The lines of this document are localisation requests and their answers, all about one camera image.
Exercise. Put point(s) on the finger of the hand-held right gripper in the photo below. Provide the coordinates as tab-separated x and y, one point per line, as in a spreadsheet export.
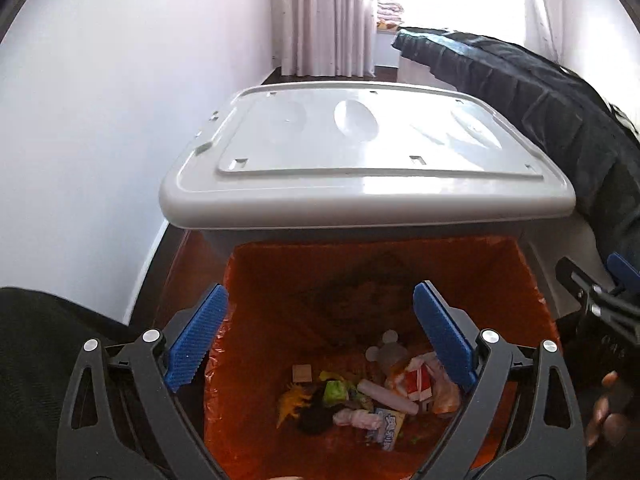
587	290
622	269

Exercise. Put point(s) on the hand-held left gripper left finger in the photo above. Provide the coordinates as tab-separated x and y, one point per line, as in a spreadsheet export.
197	340

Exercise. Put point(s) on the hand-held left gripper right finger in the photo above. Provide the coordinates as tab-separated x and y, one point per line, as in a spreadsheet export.
442	340

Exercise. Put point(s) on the orange and white snack bag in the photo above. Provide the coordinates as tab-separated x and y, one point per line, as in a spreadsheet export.
417	382

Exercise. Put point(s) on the pale blue mouse-shaped lid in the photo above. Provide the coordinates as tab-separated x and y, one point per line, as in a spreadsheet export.
387	352

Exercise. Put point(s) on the small cardboard box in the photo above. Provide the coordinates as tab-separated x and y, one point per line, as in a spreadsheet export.
301	375

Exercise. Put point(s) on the bin with orange trash bag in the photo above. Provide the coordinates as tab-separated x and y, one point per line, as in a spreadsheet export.
300	285

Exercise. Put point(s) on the green snack packet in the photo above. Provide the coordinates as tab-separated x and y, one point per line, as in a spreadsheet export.
336	391

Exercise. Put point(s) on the person's right hand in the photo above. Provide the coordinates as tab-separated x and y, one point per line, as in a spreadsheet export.
607	417

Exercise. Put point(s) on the white paper roll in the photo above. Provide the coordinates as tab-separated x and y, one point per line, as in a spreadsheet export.
387	397

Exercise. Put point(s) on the blue and white packet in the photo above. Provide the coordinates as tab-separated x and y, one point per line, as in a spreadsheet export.
389	425

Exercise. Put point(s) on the pink and white wrapper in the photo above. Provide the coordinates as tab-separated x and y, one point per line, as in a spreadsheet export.
357	417

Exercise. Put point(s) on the yellow crumpled wrapper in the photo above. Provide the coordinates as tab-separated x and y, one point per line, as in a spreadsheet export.
295	402

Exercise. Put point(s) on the translucent storage box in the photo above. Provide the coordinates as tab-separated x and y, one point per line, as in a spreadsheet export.
350	235

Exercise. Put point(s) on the black crumpled bag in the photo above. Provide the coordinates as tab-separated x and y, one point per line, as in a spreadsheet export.
317	417

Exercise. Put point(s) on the white storage box lid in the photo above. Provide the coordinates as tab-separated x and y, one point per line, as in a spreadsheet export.
375	195

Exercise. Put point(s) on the person's black clothing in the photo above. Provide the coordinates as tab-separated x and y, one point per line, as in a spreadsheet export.
40	385

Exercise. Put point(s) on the dark blanket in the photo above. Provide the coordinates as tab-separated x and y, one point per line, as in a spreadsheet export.
525	85

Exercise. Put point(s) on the white sheer curtain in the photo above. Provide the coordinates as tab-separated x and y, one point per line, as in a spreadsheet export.
542	5

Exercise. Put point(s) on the stack of folded cloths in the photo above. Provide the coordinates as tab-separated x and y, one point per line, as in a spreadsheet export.
390	15

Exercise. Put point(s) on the striped pink curtain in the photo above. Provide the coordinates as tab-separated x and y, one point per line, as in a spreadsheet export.
325	15

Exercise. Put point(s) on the white bed frame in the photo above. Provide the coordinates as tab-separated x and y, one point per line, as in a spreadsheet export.
415	72

